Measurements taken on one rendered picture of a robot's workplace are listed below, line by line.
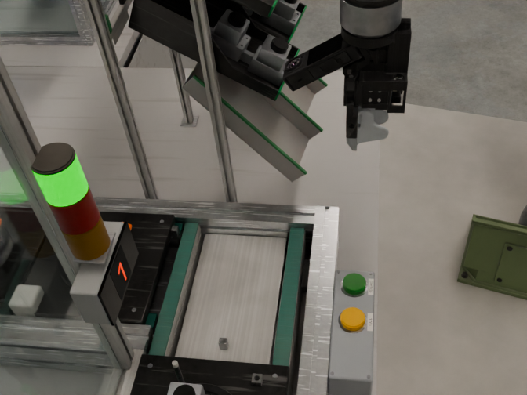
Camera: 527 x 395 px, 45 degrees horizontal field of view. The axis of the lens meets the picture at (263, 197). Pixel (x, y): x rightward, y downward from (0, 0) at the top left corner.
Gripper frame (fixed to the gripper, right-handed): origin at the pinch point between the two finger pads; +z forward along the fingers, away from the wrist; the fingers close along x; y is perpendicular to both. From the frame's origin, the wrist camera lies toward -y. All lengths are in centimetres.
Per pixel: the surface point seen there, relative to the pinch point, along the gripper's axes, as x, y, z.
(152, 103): 54, -52, 37
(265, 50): 18.7, -14.9, -3.3
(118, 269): -24.3, -29.2, 1.6
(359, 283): -6.8, 2.4, 26.0
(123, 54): 77, -67, 38
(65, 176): -25.7, -30.0, -17.0
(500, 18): 237, 72, 123
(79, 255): -26.5, -32.1, -4.0
